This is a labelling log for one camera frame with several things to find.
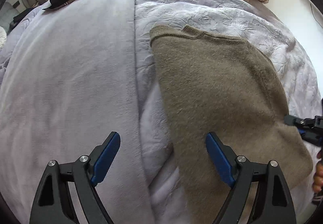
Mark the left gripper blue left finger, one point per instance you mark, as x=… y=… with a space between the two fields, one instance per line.
x=53 y=202

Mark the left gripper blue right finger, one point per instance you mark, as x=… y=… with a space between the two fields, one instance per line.
x=273 y=202

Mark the olive brown knit sweater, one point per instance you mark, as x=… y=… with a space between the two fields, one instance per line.
x=212 y=82

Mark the person right hand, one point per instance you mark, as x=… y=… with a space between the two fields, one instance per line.
x=318 y=176

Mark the white round pleated cushion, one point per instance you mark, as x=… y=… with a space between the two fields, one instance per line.
x=3 y=37

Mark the grey quilted headboard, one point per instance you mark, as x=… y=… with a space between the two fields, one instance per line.
x=7 y=13

